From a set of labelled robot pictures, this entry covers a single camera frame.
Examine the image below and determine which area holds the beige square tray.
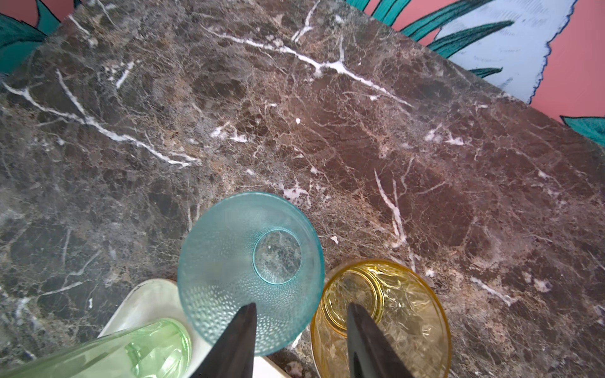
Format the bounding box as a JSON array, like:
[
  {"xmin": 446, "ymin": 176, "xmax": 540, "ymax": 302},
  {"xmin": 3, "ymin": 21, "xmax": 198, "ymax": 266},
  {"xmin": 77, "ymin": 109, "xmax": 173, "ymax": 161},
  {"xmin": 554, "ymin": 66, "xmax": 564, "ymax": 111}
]
[{"xmin": 99, "ymin": 279, "xmax": 287, "ymax": 377}]

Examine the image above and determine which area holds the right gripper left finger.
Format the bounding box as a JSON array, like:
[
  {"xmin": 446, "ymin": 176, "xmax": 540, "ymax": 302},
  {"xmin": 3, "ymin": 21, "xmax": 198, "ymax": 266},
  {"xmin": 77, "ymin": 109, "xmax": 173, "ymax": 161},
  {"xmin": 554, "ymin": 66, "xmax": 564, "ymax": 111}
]
[{"xmin": 192, "ymin": 302, "xmax": 257, "ymax": 378}]

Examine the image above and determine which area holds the frosted teal glass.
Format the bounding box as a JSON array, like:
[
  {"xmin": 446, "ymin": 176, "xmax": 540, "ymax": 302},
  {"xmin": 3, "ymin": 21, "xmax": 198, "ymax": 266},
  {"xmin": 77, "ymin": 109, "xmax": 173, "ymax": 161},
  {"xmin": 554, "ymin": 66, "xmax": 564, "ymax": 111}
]
[{"xmin": 177, "ymin": 192, "xmax": 325, "ymax": 356}]

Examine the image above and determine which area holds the light green ribbed glass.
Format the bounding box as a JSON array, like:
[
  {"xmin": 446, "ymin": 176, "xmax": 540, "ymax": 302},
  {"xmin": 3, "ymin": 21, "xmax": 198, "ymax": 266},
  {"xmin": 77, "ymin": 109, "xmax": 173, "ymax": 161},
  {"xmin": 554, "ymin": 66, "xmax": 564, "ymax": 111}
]
[{"xmin": 1, "ymin": 318, "xmax": 192, "ymax": 377}]

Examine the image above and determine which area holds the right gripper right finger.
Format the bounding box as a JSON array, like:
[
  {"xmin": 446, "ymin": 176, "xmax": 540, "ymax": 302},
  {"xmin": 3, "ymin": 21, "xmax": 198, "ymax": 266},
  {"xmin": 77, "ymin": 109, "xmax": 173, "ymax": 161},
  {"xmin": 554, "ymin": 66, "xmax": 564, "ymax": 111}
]
[{"xmin": 347, "ymin": 302, "xmax": 413, "ymax": 378}]

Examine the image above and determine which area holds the yellow glass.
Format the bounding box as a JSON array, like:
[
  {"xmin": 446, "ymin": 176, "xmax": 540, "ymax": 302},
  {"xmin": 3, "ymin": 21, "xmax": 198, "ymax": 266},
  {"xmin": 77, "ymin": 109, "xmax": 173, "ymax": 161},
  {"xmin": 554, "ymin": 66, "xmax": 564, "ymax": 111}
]
[{"xmin": 310, "ymin": 259, "xmax": 452, "ymax": 377}]

